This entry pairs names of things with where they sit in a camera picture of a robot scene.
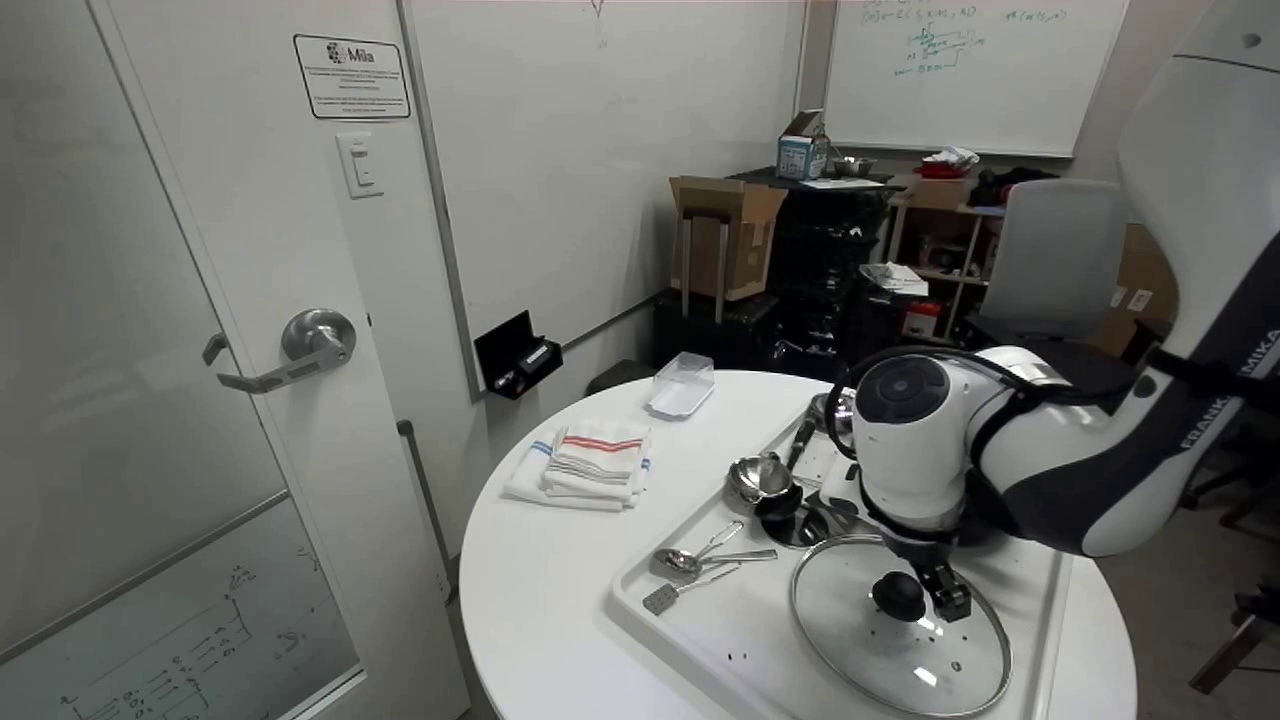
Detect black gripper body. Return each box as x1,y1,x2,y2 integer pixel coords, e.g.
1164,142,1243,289
875,537,971,619

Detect glass pot lid black knob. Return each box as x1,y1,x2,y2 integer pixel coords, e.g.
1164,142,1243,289
786,541,1013,720

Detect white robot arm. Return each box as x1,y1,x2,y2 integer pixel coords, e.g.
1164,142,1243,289
825,0,1280,619

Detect white plastic tray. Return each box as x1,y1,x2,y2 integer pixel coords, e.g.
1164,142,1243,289
598,395,1073,720

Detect black marker tray holder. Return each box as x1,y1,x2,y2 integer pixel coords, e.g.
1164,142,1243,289
474,311,565,400

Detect small steel measuring spoon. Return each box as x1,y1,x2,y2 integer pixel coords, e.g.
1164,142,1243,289
649,529,771,583

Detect clear plastic container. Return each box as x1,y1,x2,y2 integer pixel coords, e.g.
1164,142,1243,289
644,353,716,422

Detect grey office chair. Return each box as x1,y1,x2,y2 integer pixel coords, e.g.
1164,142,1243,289
971,179,1126,342

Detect white striped folded cloth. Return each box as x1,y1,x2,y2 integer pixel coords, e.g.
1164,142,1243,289
503,424,649,514

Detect cardboard box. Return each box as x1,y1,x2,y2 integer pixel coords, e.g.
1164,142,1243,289
673,176,786,299

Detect white door sign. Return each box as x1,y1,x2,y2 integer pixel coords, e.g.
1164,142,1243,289
290,32,412,120

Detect black-handled metal pot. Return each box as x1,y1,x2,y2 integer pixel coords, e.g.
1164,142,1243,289
752,385,873,552

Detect steel ladle black handle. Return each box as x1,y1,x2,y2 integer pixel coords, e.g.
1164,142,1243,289
725,395,825,509

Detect wall whiteboard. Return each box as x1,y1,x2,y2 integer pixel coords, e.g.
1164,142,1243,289
825,0,1126,161

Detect metal door lever handle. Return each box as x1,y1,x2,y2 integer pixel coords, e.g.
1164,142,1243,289
218,307,357,395

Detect white light switch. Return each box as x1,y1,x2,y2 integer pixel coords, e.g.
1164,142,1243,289
334,133,379,200

